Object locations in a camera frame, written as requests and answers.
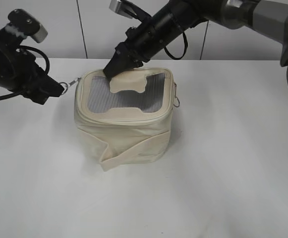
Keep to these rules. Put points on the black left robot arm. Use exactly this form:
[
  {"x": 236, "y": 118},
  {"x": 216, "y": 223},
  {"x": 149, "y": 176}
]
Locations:
[{"x": 7, "y": 69}]

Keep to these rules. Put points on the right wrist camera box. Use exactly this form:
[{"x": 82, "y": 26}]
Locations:
[{"x": 125, "y": 8}]

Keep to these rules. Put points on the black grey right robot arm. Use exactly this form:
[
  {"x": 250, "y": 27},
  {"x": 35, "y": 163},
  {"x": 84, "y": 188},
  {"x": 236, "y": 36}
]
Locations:
[{"x": 268, "y": 18}]

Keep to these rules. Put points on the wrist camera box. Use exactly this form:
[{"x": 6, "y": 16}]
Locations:
[
  {"x": 22, "y": 25},
  {"x": 125, "y": 8}
]

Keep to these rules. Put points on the cream canvas zipper bag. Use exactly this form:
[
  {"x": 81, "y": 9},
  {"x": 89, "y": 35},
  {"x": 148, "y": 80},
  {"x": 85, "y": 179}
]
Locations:
[{"x": 128, "y": 119}]

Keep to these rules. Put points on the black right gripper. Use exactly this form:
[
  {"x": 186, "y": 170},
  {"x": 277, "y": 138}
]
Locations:
[{"x": 145, "y": 41}]

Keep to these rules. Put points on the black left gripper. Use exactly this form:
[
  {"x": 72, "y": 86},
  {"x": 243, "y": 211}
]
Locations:
[{"x": 32, "y": 81}]

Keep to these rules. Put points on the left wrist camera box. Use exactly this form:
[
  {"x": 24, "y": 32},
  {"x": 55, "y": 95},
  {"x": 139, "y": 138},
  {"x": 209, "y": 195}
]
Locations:
[{"x": 22, "y": 25}]

